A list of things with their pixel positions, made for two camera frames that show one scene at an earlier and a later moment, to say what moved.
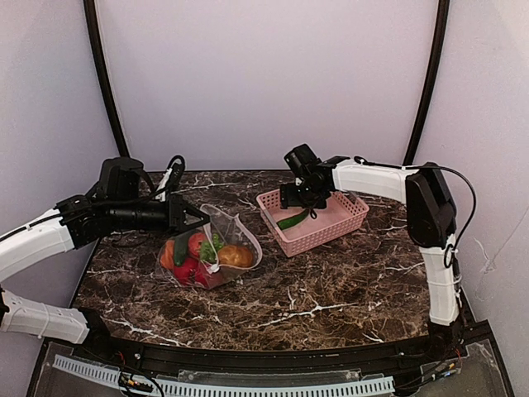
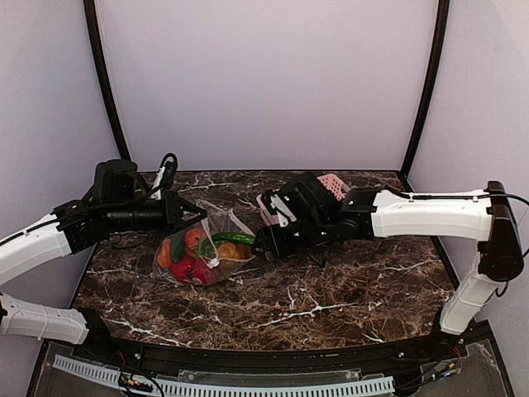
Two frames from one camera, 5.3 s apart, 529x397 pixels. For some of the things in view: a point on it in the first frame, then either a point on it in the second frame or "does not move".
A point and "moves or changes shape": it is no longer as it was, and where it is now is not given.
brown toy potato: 235,255 moves or changes shape
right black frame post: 431,83 does not move
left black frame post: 90,11 does not move
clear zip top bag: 211,255 does not move
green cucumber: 293,221 moves or changes shape
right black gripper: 301,198 → 267,241
